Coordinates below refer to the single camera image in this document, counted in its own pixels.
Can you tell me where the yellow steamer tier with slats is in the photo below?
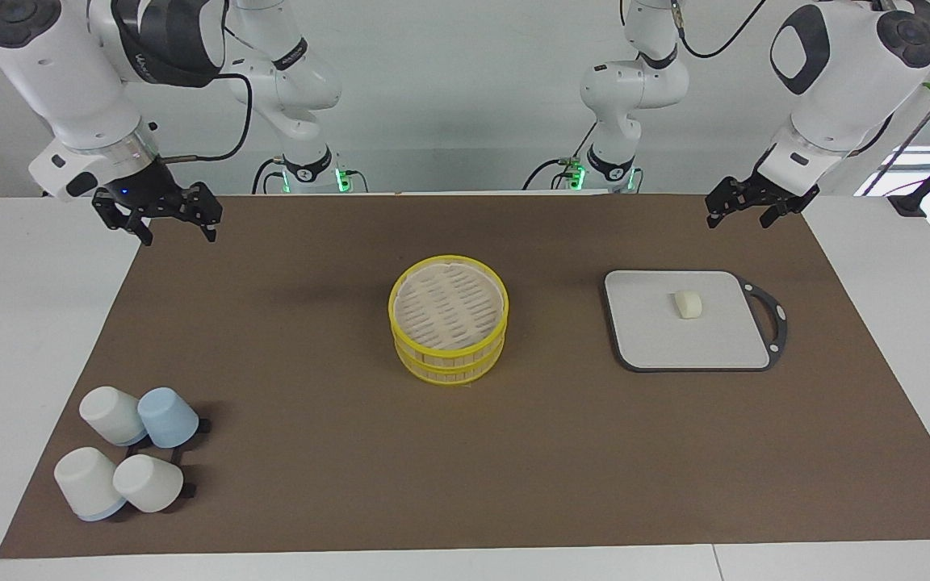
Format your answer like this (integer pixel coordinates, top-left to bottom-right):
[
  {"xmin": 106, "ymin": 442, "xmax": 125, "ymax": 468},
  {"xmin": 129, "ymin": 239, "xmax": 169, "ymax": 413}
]
[{"xmin": 388, "ymin": 255, "xmax": 510, "ymax": 357}]

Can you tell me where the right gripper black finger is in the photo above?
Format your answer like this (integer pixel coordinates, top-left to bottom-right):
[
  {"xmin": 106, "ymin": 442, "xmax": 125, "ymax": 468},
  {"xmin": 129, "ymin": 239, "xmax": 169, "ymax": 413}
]
[
  {"xmin": 92, "ymin": 194, "xmax": 155, "ymax": 247},
  {"xmin": 182, "ymin": 183, "xmax": 223, "ymax": 243}
]

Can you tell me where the brown table mat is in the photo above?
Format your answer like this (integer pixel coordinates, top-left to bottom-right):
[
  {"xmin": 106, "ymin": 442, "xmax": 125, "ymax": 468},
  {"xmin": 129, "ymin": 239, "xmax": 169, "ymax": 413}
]
[{"xmin": 0, "ymin": 194, "xmax": 930, "ymax": 559}]

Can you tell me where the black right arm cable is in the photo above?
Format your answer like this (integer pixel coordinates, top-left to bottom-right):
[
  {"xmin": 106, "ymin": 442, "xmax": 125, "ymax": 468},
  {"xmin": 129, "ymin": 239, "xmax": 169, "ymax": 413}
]
[{"xmin": 160, "ymin": 71, "xmax": 254, "ymax": 164}]

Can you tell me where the grey cutting board black rim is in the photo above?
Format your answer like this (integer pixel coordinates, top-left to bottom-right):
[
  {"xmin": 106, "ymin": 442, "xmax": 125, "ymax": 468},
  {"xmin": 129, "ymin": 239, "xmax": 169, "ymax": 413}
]
[{"xmin": 602, "ymin": 270, "xmax": 789, "ymax": 374}]

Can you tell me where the yellow steamer base tier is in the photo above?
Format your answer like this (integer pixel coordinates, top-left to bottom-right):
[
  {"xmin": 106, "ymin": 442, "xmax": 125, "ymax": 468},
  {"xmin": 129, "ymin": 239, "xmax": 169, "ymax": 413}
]
[{"xmin": 394, "ymin": 332, "xmax": 506, "ymax": 387}]

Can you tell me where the black base power cable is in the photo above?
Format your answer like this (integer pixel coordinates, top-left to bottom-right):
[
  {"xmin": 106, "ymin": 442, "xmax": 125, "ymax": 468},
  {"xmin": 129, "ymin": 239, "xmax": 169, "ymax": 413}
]
[
  {"xmin": 522, "ymin": 121, "xmax": 599, "ymax": 191},
  {"xmin": 252, "ymin": 157, "xmax": 287, "ymax": 195}
]

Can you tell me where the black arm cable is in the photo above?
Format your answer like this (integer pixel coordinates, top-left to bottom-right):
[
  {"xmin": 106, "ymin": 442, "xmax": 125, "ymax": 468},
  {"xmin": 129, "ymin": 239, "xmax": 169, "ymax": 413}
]
[
  {"xmin": 669, "ymin": 0, "xmax": 771, "ymax": 60},
  {"xmin": 160, "ymin": 71, "xmax": 254, "ymax": 164}
]

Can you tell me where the white cup blue rim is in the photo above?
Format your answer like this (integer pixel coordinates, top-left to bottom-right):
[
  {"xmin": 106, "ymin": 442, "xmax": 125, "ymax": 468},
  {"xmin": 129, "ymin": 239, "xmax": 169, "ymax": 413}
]
[{"xmin": 53, "ymin": 446, "xmax": 128, "ymax": 522}]

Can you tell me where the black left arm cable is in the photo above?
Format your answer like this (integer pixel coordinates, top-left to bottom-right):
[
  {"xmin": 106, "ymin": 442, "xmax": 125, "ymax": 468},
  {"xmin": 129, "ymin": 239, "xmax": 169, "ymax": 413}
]
[{"xmin": 669, "ymin": 0, "xmax": 771, "ymax": 60}]

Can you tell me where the light blue cup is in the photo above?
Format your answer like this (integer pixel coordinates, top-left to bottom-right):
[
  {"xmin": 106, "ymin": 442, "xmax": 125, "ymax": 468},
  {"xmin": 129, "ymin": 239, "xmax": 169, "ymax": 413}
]
[{"xmin": 137, "ymin": 387, "xmax": 200, "ymax": 449}]

